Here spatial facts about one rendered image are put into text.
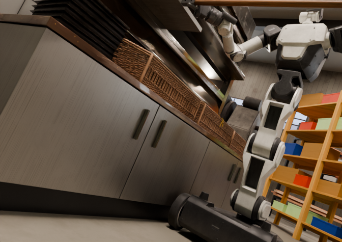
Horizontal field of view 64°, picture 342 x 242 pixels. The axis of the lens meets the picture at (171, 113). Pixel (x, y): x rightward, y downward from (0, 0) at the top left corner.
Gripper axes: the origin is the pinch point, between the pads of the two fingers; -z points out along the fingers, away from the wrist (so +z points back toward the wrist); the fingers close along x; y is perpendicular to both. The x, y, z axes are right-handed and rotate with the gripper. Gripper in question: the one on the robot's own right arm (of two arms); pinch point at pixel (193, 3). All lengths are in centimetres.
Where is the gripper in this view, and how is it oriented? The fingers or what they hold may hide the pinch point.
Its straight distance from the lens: 168.1
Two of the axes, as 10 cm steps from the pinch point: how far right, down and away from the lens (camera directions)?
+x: -3.9, 9.1, -1.4
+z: 8.5, 4.1, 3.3
